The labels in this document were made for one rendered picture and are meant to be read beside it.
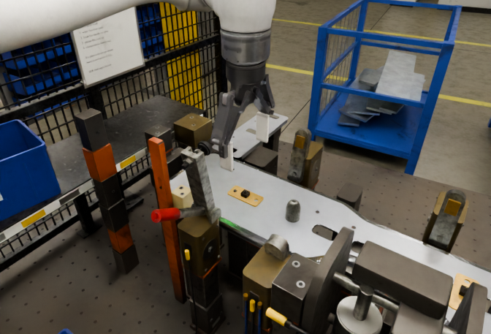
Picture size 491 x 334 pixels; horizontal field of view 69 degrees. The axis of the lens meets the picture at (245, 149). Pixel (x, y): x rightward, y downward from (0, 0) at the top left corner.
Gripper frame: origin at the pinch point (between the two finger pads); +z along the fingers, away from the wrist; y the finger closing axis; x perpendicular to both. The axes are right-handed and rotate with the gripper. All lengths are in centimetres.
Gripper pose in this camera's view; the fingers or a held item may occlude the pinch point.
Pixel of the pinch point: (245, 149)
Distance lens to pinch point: 78.1
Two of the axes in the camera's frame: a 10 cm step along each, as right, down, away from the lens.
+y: -5.7, 4.5, -6.9
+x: 8.2, 3.1, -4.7
